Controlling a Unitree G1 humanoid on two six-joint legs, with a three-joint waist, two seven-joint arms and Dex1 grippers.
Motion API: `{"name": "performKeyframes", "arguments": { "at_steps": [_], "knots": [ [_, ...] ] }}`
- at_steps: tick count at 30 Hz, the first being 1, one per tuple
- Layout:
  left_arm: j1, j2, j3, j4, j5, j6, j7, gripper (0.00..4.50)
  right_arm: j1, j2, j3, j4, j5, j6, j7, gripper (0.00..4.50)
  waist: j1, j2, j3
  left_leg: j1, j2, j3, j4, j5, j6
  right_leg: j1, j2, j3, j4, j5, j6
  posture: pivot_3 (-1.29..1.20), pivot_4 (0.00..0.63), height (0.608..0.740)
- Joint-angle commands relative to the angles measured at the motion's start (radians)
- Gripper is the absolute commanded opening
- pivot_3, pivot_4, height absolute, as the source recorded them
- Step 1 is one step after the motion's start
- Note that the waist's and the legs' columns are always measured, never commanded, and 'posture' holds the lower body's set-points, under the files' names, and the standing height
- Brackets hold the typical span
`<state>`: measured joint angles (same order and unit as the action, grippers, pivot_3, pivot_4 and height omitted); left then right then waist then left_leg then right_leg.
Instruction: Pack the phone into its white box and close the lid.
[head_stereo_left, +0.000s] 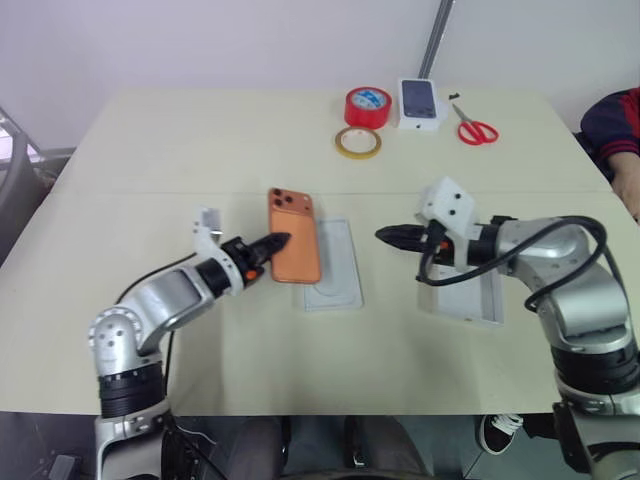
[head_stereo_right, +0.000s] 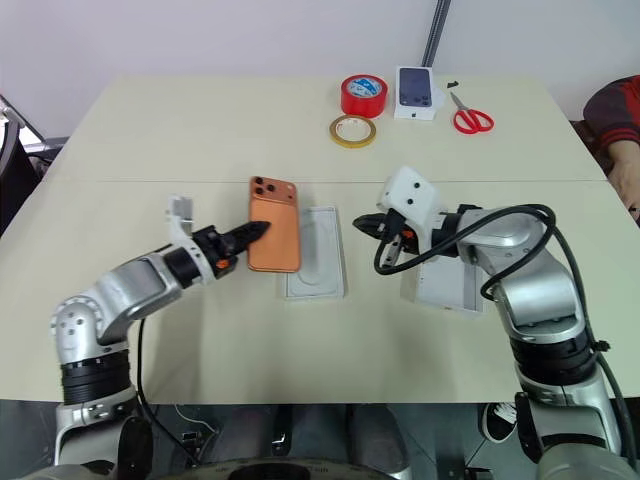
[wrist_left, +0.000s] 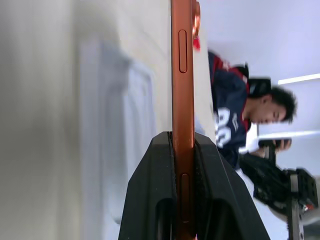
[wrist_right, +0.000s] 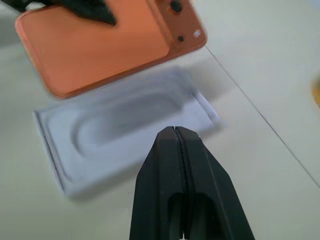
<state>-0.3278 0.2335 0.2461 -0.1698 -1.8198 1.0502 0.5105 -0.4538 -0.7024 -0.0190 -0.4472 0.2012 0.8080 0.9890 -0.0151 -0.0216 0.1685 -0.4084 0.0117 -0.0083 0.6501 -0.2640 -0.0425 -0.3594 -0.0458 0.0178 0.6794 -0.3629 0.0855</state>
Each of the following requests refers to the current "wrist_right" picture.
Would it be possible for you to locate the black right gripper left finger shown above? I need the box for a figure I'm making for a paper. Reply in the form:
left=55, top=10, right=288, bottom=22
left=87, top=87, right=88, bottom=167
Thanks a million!
left=129, top=126, right=185, bottom=240

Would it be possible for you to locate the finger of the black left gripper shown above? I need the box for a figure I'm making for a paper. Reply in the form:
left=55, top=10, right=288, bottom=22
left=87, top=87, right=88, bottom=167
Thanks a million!
left=5, top=0, right=36, bottom=13
left=39, top=0, right=117, bottom=27

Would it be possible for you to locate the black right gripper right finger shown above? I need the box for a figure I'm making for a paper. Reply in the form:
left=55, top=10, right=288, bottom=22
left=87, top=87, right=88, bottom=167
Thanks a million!
left=174, top=126, right=256, bottom=240

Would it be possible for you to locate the orange smartphone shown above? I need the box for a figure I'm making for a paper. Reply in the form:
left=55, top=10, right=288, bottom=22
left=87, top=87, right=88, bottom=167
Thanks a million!
left=14, top=0, right=209, bottom=100

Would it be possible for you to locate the white phone box base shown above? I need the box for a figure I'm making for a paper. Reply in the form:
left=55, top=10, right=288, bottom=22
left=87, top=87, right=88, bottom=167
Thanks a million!
left=32, top=65, right=224, bottom=201

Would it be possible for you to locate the yellow object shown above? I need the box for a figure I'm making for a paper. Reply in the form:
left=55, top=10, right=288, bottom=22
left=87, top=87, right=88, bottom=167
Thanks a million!
left=310, top=74, right=320, bottom=110

